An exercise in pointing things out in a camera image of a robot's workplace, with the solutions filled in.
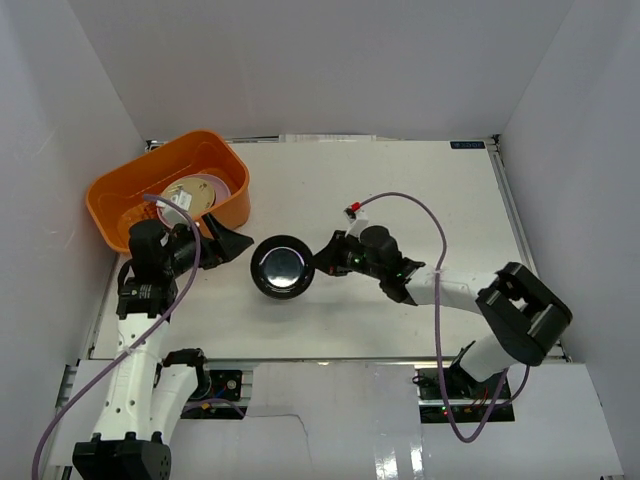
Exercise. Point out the white paper sheets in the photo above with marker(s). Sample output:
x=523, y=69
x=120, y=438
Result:
x=326, y=138

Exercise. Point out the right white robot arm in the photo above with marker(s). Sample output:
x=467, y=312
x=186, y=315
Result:
x=526, y=319

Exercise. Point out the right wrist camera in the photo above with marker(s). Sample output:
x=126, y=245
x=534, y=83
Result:
x=357, y=218

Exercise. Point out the orange plastic bin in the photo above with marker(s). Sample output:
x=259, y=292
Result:
x=115, y=200

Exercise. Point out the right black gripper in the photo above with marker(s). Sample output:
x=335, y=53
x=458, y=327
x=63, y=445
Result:
x=329, y=260

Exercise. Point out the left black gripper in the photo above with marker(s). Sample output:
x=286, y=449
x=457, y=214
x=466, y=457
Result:
x=210, y=244

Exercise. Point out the black plate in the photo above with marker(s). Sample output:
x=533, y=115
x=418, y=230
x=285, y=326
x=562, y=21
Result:
x=281, y=267

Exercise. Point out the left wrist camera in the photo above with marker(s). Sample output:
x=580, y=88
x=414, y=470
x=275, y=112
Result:
x=170, y=215

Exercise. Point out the blue label sticker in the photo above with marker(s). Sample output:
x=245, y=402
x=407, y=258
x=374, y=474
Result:
x=467, y=145

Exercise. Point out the pink plastic plate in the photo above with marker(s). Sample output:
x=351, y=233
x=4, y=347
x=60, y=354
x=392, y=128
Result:
x=222, y=190

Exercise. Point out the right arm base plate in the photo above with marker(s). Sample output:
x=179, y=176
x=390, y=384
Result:
x=467, y=406

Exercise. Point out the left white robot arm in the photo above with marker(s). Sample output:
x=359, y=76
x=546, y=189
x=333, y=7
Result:
x=148, y=390

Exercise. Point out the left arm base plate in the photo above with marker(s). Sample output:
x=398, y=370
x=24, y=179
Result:
x=224, y=388

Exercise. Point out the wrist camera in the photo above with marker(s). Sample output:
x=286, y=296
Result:
x=170, y=215
x=357, y=218

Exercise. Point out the beige small plate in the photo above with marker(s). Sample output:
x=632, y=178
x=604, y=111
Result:
x=192, y=194

